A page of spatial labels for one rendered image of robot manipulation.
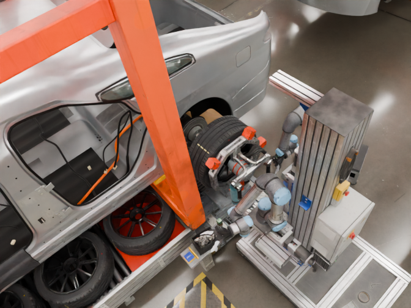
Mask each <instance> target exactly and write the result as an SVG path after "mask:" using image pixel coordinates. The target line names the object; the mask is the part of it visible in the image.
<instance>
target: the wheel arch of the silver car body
mask: <svg viewBox="0 0 411 308"><path fill-rule="evenodd" d="M208 109H214V110H216V112H218V113H219V114H221V115H222V116H234V112H233V108H232V106H231V104H230V103H229V102H228V101H227V100H226V99H224V98H222V97H208V98H205V99H203V100H200V101H199V102H197V103H195V104H194V105H193V106H191V107H190V108H189V109H187V110H186V111H185V112H184V114H185V113H187V112H188V111H191V112H193V117H196V116H200V115H201V114H202V113H204V112H206V110H208Z"/></svg>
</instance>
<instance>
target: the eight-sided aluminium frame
mask: <svg viewBox="0 0 411 308"><path fill-rule="evenodd" d="M259 143H260V142H259V140H258V139H257V138H256V137H253V139H252V140H248V139H247V138H246V137H245V136H243V135H242V136H239V137H238V138H237V139H236V140H234V141H233V142H232V143H230V144H229V145H228V146H227V147H225V148H224V149H222V150H221V152H220V153H219V155H218V157H217V160H218V161H220V162H221V164H220V166H219V167H218V169H212V170H209V178H210V184H211V187H212V188H213V189H214V190H216V191H219V190H225V189H230V185H231V181H233V180H234V179H236V178H237V177H238V176H236V175H235V176H233V177H232V178H231V179H230V180H228V181H227V182H221V183H218V179H217V174H218V173H219V171H220V169H221V167H222V165H223V164H224V162H225V161H226V158H227V157H228V156H229V155H230V154H232V153H233V152H234V151H236V150H237V149H238V148H239V147H241V146H242V145H243V144H251V146H253V145H258V146H259ZM234 145H235V146H234ZM231 147H233V148H231ZM259 154H260V153H258V154H257V155H254V156H252V157H251V159H250V160H252V161H256V160H257V159H258V158H259ZM246 163H248V164H250V166H251V167H253V165H254V164H251V163H249V162H246Z"/></svg>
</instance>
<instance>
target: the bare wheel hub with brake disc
mask: <svg viewBox="0 0 411 308"><path fill-rule="evenodd" d="M206 126H207V122H206V120H204V119H203V118H202V117H197V118H194V119H192V120H190V121H189V122H188V123H187V124H186V125H185V126H184V128H183V134H184V136H185V137H186V138H187V142H188V147H191V145H192V143H193V141H194V140H195V136H196V134H198V133H200V132H201V131H202V130H203V129H204V128H205V127H206Z"/></svg>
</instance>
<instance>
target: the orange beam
mask: <svg viewBox="0 0 411 308"><path fill-rule="evenodd" d="M115 20H116V19H115V17H114V14H113V11H112V8H111V6H110V3H109V0H69V1H67V2H65V3H63V4H61V5H59V6H57V7H55V8H53V9H51V10H49V11H47V12H45V13H43V14H41V15H39V16H37V17H35V18H33V19H31V20H29V21H27V22H25V23H23V24H21V25H19V26H17V27H15V28H13V29H11V30H9V31H7V32H5V33H3V34H1V35H0V84H2V83H3V82H5V81H7V80H9V79H10V78H13V77H14V76H16V75H18V74H20V73H22V72H23V71H25V70H27V69H29V68H31V67H33V66H34V65H36V64H38V63H40V62H41V61H44V60H45V59H47V58H49V57H51V56H53V55H55V54H56V53H58V52H60V51H62V50H64V49H66V48H67V47H69V46H71V45H73V44H74V43H76V42H78V41H80V40H82V39H84V38H86V37H87V36H89V35H91V34H93V33H95V32H97V31H98V30H100V29H102V28H104V27H105V26H107V25H109V24H111V23H113V22H115Z"/></svg>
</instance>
